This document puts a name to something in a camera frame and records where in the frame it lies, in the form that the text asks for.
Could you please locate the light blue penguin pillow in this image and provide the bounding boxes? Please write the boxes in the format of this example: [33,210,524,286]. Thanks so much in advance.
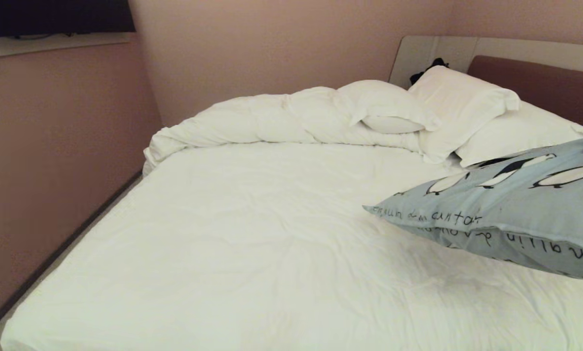
[363,136,583,282]

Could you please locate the white bed sheet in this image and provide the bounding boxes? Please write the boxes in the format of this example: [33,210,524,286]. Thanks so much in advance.
[0,142,583,351]

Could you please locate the white pillow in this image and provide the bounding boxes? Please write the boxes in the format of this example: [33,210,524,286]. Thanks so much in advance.
[334,80,442,135]
[408,65,521,164]
[455,100,583,168]

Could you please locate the white crumpled duvet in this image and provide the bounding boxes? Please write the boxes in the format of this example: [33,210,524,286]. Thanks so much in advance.
[143,86,424,169]

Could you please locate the black cloth item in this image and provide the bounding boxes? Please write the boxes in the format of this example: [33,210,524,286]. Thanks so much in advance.
[409,58,449,86]

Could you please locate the beige and brown headboard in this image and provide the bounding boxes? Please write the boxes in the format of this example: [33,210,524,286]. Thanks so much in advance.
[389,35,583,138]

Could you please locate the black wall television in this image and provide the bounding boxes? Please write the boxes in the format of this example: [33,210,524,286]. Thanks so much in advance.
[0,0,136,39]

